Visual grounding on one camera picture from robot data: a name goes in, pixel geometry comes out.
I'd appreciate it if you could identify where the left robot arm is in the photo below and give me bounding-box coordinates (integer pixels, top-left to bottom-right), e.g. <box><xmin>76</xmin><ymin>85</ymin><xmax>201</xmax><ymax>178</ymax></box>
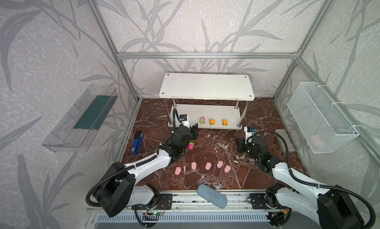
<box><xmin>85</xmin><ymin>124</ymin><xmax>199</xmax><ymax>217</ymax></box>

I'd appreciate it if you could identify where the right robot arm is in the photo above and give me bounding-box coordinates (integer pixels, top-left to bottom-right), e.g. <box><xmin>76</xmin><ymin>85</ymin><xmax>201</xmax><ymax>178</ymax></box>
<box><xmin>235</xmin><ymin>132</ymin><xmax>376</xmax><ymax>229</ymax></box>

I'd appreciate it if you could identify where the white two-tier shelf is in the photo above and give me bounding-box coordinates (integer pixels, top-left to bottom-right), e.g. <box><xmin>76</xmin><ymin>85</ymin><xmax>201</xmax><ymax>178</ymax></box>
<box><xmin>159</xmin><ymin>73</ymin><xmax>255</xmax><ymax>130</ymax></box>

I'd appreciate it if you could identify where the pink toy pig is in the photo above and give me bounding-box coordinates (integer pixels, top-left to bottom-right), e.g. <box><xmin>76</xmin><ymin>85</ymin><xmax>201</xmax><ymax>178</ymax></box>
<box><xmin>191</xmin><ymin>161</ymin><xmax>197</xmax><ymax>170</ymax></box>
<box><xmin>175</xmin><ymin>167</ymin><xmax>182</xmax><ymax>176</ymax></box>
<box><xmin>224</xmin><ymin>165</ymin><xmax>232</xmax><ymax>173</ymax></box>
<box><xmin>216</xmin><ymin>160</ymin><xmax>224</xmax><ymax>169</ymax></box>
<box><xmin>205</xmin><ymin>162</ymin><xmax>212</xmax><ymax>170</ymax></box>

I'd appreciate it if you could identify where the grey sponge block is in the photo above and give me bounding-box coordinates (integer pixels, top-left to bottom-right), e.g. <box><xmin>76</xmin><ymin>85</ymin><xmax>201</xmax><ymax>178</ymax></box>
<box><xmin>275</xmin><ymin>129</ymin><xmax>295</xmax><ymax>153</ymax></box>

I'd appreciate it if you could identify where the blue stapler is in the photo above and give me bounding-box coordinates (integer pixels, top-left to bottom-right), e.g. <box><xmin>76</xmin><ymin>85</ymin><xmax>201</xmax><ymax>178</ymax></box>
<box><xmin>131</xmin><ymin>130</ymin><xmax>144</xmax><ymax>155</ymax></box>

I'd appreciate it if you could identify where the pink toy in basket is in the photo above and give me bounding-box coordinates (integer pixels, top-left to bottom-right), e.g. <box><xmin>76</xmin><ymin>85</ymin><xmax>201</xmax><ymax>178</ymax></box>
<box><xmin>310</xmin><ymin>134</ymin><xmax>326</xmax><ymax>149</ymax></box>

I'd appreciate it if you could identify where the grey blue oval pad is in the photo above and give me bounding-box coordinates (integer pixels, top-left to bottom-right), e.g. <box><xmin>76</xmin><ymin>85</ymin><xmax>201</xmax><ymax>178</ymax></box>
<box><xmin>197</xmin><ymin>185</ymin><xmax>228</xmax><ymax>209</ymax></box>

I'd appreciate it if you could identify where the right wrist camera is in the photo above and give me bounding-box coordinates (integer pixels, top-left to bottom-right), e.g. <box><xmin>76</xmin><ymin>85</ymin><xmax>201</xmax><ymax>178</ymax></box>
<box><xmin>244</xmin><ymin>126</ymin><xmax>256</xmax><ymax>141</ymax></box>

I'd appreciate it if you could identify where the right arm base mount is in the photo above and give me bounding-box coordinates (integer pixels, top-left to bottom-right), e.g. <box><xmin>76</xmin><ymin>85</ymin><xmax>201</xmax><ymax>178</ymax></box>
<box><xmin>246</xmin><ymin>193</ymin><xmax>287</xmax><ymax>211</ymax></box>

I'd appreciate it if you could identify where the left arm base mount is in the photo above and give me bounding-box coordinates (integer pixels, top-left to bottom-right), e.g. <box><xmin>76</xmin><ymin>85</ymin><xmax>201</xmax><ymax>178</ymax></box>
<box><xmin>137</xmin><ymin>193</ymin><xmax>173</xmax><ymax>210</ymax></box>

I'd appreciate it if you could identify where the white wire mesh basket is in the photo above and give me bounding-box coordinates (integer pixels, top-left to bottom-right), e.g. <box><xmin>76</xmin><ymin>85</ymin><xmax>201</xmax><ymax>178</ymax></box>
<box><xmin>287</xmin><ymin>82</ymin><xmax>360</xmax><ymax>154</ymax></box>

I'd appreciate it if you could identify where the clear plastic wall bin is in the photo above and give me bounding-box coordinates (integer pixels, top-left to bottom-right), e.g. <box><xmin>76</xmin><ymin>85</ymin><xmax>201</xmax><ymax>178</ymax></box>
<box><xmin>42</xmin><ymin>84</ymin><xmax>118</xmax><ymax>153</ymax></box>

